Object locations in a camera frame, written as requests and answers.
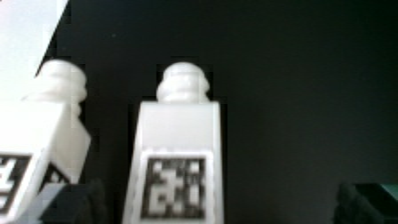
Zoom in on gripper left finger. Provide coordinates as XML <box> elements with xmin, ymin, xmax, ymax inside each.
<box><xmin>23</xmin><ymin>180</ymin><xmax>108</xmax><ymax>224</ymax></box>

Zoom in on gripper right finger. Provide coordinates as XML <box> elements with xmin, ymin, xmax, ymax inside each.
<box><xmin>334</xmin><ymin>183</ymin><xmax>398</xmax><ymax>224</ymax></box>

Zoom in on white leg with tag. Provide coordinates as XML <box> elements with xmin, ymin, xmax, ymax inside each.
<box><xmin>123</xmin><ymin>62</ymin><xmax>224</xmax><ymax>224</ymax></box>

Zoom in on white square tabletop with sockets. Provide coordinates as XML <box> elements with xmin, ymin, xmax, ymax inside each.
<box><xmin>0</xmin><ymin>0</ymin><xmax>69</xmax><ymax>101</ymax></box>

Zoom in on white leg behind arm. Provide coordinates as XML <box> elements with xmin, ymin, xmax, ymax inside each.
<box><xmin>0</xmin><ymin>60</ymin><xmax>91</xmax><ymax>224</ymax></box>

